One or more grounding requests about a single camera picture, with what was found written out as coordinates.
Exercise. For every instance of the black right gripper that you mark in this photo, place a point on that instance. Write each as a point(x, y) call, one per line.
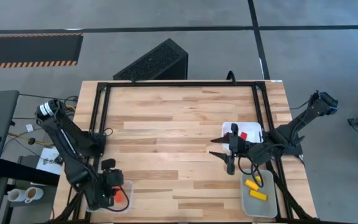
point(238, 147)

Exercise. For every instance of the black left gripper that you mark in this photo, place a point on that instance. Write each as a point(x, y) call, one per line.
point(112, 179)

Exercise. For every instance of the orange rectangular block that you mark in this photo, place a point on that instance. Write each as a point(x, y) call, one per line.
point(119, 196)

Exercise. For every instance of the red rectangular block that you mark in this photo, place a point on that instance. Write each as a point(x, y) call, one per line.
point(243, 136)

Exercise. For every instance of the yellow cylinder block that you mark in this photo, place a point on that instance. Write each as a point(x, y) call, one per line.
point(252, 184)

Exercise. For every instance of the yellow rectangular block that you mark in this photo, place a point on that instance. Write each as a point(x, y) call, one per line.
point(258, 195)

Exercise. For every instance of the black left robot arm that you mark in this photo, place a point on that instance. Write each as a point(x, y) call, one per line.
point(67, 137)

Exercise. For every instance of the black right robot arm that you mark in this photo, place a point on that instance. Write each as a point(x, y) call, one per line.
point(306, 121)

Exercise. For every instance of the clear plastic bin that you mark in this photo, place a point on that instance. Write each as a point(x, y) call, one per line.
point(128, 199)

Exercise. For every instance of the white plastic bin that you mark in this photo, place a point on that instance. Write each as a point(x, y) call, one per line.
point(253, 129)

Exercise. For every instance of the white printed paper sheet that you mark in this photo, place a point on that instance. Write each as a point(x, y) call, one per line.
point(47, 158)

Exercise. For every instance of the grey plastic bin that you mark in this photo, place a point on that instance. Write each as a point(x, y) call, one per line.
point(259, 208)

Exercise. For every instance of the white mug with brown drink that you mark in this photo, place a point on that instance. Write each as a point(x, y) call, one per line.
point(33, 193)

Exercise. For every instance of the black low shelf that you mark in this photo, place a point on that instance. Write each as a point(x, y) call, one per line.
point(20, 171)

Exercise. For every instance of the small white tag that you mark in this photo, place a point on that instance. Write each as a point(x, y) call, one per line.
point(29, 127)

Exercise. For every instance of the black perforated box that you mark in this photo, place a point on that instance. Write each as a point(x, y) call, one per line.
point(157, 60)

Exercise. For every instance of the grey desk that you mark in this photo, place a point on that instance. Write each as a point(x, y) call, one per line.
point(2, 140)

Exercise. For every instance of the black hazard-striped floor mat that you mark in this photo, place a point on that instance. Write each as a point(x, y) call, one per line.
point(26, 49)

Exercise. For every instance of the black metal table frame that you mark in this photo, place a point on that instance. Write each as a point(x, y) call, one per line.
point(179, 84)

